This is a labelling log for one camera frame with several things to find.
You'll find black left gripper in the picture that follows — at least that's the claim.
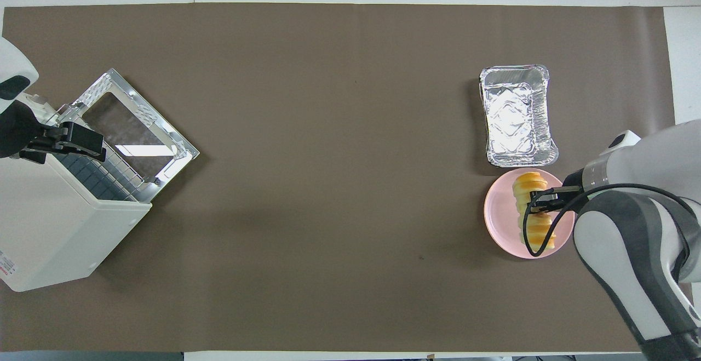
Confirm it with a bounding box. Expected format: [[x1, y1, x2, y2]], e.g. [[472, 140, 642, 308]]
[[0, 101, 106, 164]]

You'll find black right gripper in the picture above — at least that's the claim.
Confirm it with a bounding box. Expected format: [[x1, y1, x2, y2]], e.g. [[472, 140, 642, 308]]
[[528, 169, 589, 214]]

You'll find sliced yellow bread loaf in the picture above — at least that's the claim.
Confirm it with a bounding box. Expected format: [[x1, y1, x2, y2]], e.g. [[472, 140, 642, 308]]
[[512, 171, 557, 255]]

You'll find aluminium foil tray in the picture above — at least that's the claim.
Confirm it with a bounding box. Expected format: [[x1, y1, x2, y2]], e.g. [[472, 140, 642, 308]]
[[479, 64, 559, 168]]

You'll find glass oven door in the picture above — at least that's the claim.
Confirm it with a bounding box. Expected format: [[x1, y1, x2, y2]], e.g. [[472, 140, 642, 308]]
[[71, 68, 200, 202]]

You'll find cream toaster oven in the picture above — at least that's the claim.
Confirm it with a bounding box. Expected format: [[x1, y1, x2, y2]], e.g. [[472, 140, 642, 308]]
[[0, 94, 152, 293]]

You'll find pink round plate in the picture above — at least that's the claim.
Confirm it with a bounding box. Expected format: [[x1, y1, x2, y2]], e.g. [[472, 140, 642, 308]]
[[484, 168, 576, 259]]

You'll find brown table mat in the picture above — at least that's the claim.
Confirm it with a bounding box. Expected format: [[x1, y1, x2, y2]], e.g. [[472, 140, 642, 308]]
[[0, 3, 697, 352]]

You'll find oven wire rack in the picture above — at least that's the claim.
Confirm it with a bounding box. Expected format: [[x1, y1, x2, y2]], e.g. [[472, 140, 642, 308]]
[[58, 153, 139, 202]]

